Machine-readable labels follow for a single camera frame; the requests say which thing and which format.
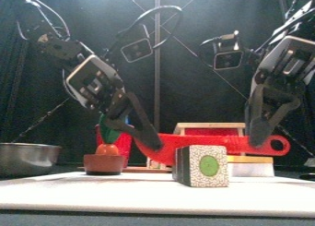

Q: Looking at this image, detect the diagonal frame wire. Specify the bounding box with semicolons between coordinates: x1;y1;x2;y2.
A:
11;0;207;144
119;0;315;158

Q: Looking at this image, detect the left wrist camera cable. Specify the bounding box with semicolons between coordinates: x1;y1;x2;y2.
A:
134;5;185;50

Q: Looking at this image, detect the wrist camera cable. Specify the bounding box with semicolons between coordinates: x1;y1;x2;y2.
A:
198;32;231;67
134;5;185;50

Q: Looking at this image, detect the toy carrot with green leaves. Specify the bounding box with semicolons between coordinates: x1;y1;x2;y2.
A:
94;113;125;157

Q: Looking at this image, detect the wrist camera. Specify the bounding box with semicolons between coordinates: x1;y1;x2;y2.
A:
119;24;157;65
213;30;246;72

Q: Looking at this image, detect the red plastic cup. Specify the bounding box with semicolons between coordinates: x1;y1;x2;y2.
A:
95;123;135;169

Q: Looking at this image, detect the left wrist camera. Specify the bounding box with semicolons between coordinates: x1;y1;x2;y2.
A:
119;24;157;65

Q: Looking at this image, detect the small white sushi piece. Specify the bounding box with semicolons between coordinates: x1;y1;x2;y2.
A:
147;158;167;171

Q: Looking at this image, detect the vertical metal frame pole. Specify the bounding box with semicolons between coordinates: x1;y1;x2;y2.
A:
153;0;163;134

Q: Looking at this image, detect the yellow and white sponge block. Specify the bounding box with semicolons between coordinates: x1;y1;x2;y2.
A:
227;155;277;178

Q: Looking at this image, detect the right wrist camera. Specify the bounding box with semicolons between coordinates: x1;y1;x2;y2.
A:
213;30;246;72

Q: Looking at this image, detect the large green sushi roll piece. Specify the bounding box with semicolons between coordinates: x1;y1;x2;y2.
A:
181;144;230;188

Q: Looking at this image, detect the wooden tray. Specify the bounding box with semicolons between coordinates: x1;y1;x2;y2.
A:
77;165;175;174

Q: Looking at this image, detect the red toy knife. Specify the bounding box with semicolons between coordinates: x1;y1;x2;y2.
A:
133;132;291;167

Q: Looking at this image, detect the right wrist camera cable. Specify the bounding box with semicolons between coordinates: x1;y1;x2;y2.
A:
198;32;231;67

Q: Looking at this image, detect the brown toy flower pot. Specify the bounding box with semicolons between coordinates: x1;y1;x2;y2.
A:
83;153;127;176

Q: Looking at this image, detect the wooden box with red side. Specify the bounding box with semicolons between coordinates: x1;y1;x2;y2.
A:
173;122;249;157

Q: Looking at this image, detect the white cutting board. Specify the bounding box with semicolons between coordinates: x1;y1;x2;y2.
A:
0;171;315;220

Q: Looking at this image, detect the metal bowl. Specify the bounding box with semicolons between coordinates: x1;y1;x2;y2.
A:
0;142;63;178

